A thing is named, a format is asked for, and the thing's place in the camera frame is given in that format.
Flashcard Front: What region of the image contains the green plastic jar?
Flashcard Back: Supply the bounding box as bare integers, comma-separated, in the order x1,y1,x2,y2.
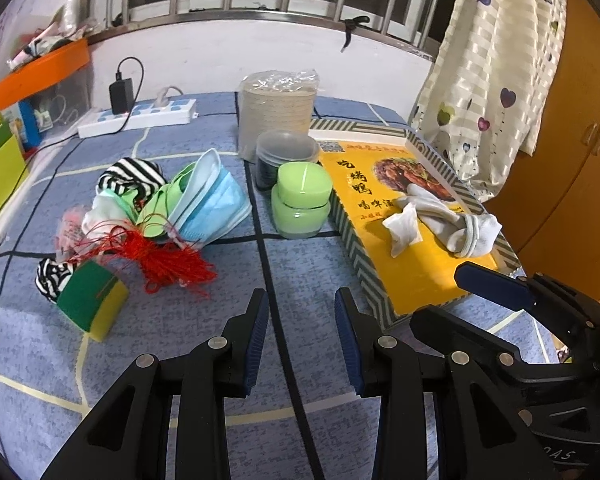
271,161,333,240

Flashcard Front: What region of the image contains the lime green box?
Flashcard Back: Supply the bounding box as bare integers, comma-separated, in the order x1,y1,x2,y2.
0,110,31,223

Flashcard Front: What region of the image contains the blue carton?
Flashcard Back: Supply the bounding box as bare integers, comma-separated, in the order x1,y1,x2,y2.
5,100,43,151

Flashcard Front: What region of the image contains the red tassel knot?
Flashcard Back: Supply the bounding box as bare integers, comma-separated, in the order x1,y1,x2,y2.
65,212,216,295

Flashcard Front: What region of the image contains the white plug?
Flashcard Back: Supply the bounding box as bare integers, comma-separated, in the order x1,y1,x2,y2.
152,85,186,108

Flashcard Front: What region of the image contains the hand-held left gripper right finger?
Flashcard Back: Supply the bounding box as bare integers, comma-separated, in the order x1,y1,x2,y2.
334,287,556,480

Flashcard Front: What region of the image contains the heart print curtain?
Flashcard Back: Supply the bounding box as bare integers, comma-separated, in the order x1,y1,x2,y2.
410,0,568,201

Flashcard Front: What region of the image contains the small striped sock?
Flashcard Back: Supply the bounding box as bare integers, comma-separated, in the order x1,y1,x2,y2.
35,257,78,303

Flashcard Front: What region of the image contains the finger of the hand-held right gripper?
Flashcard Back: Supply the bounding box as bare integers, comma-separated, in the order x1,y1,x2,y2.
410,306,581,402
454,261,600,341

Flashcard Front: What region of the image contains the clutter of packets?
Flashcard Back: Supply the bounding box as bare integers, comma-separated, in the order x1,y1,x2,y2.
7,10,88,68

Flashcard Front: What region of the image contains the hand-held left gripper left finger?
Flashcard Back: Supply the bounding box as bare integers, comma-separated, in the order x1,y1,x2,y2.
40,287,271,480

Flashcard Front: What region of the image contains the wooden wardrobe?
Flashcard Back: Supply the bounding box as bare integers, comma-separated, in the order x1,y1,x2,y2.
480,0,600,306

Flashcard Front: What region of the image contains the dark lidded plastic cup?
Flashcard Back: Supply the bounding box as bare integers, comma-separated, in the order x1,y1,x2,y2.
255,130,321,192

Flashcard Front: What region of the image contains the yellow green sponge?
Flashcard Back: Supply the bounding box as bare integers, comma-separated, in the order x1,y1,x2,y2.
56,260,130,343

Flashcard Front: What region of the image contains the black cable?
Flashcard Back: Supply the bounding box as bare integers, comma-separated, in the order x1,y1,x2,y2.
0,56,146,311

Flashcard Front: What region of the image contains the pale grey sock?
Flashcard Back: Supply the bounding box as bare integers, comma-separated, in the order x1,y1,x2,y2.
82,187,141,241

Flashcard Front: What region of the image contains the wrapped stack of paper cups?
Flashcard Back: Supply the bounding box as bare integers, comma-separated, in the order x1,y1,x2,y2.
237,69,322,163

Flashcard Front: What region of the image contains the blue face mask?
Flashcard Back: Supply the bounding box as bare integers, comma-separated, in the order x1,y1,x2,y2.
180,167,253,251
170,150,227,231

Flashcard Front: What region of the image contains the green cloth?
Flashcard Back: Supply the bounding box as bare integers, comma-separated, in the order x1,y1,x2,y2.
135,165,201,238

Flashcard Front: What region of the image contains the metal window grille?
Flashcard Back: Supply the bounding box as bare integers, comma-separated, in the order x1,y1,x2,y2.
80,0,461,56

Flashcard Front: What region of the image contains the white sock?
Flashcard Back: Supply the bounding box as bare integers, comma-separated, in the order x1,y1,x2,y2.
384,208,423,259
395,183,503,257

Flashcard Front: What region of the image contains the pink clear plastic packet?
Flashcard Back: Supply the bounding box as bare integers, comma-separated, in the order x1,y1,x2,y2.
55,205,98,256

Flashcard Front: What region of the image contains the black strap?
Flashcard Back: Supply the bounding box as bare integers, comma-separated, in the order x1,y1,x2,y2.
341,16,370,52

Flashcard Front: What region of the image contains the orange-lid clear storage box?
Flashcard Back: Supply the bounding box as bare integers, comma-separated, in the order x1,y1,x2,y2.
0,37,93,126

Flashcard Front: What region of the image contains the black charger adapter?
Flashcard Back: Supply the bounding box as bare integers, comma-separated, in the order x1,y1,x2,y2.
109,79,135,116

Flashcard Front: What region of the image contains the yellow printed box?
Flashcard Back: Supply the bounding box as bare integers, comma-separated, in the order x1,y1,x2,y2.
307,117,528,331

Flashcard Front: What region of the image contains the white power strip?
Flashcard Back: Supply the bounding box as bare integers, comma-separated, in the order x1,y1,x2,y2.
77,97,199,139

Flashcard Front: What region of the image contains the blue checked blanket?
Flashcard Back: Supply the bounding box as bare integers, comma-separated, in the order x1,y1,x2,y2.
0,91,551,480

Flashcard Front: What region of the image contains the large striped sock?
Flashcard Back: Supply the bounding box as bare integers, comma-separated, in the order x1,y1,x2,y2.
96,157,167,211

